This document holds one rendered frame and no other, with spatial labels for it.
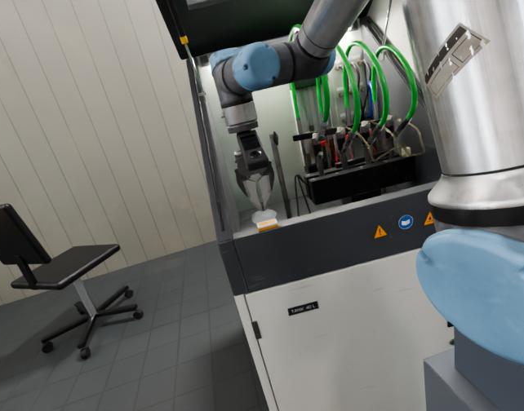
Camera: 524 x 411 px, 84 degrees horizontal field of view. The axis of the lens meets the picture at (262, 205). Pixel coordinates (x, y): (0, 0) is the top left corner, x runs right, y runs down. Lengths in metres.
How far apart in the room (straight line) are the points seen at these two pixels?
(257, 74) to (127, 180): 2.60
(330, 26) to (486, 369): 0.55
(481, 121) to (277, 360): 0.82
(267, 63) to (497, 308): 0.47
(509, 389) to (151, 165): 2.85
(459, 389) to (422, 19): 0.48
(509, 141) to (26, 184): 3.31
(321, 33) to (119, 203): 2.77
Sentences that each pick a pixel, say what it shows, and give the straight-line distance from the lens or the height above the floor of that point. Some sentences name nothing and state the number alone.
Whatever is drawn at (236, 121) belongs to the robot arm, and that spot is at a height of 1.22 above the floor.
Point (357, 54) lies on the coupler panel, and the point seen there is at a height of 1.33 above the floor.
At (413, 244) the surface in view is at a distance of 0.87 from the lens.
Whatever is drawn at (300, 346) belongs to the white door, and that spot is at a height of 0.57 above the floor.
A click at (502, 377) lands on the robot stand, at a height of 0.86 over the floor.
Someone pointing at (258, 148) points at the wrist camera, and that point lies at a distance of 0.62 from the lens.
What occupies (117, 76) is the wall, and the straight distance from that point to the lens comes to 3.03.
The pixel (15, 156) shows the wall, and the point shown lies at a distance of 3.34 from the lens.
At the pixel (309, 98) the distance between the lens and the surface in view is 1.22.
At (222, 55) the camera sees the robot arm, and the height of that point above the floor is 1.35.
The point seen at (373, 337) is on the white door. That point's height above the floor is 0.54.
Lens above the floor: 1.24
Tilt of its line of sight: 19 degrees down
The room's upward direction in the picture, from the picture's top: 14 degrees counter-clockwise
